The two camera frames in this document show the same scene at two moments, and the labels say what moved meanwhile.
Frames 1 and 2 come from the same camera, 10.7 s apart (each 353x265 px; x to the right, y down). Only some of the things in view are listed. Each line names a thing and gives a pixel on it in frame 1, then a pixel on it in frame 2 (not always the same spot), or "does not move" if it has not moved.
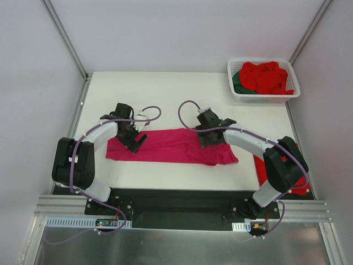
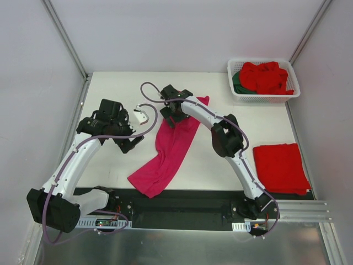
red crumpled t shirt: (267, 78) does not move
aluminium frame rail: (58, 205) does not move
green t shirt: (238, 88) does not move
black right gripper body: (209, 139) -> (171, 116)
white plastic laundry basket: (234, 65) does not move
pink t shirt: (172, 146) -> (155, 176)
